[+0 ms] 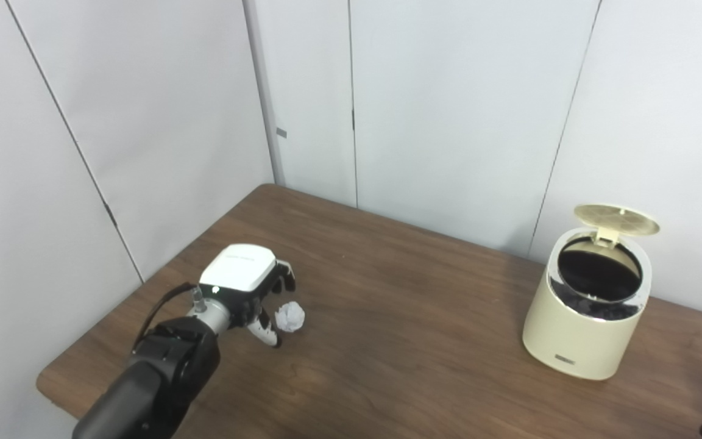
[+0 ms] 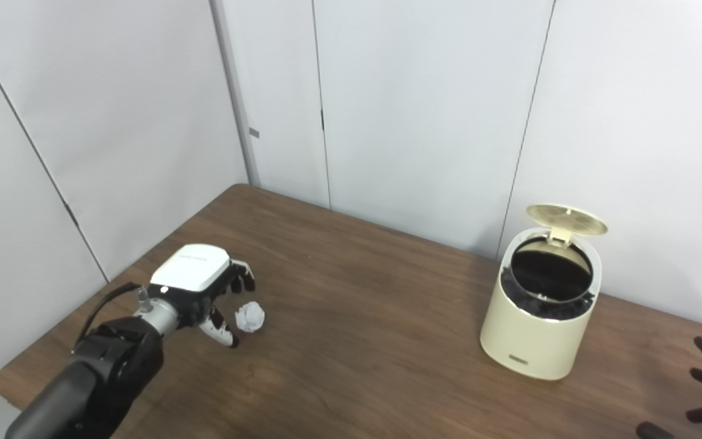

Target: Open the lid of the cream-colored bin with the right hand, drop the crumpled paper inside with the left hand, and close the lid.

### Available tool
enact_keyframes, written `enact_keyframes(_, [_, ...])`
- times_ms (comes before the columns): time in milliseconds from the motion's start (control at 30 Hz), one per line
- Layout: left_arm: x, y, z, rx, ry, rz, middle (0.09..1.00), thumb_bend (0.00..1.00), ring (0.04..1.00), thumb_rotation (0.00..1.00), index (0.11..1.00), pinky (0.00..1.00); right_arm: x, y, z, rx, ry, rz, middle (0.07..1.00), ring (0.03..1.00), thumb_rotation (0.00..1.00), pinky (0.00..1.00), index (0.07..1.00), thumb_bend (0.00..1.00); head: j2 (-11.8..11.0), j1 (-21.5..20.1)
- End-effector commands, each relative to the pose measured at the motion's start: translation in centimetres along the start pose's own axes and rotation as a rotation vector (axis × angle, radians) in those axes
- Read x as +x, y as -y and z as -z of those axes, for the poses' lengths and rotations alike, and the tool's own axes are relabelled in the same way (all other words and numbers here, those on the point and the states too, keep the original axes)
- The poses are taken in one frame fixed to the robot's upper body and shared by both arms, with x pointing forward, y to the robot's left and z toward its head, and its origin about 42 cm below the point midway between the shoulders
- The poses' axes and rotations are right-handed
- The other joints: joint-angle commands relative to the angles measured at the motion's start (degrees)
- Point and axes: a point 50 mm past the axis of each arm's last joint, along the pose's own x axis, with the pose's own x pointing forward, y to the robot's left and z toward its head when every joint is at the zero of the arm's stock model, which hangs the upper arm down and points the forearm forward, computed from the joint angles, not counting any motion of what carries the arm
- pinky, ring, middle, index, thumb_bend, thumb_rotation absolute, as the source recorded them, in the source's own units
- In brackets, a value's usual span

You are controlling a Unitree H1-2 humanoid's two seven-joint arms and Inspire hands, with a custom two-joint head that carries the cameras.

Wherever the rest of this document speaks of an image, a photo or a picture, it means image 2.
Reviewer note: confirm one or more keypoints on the round cream bin lid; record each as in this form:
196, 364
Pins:
564, 219

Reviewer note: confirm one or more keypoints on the white paper ball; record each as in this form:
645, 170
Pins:
250, 317

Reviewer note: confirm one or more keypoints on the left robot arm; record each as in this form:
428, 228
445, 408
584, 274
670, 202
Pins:
95, 378

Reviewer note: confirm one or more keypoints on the cream-colored bin body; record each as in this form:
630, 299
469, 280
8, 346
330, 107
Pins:
528, 335

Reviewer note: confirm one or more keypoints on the black bin liner bag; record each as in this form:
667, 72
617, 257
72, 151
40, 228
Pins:
546, 308

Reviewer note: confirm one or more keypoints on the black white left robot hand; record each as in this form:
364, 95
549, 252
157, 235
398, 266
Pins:
192, 268

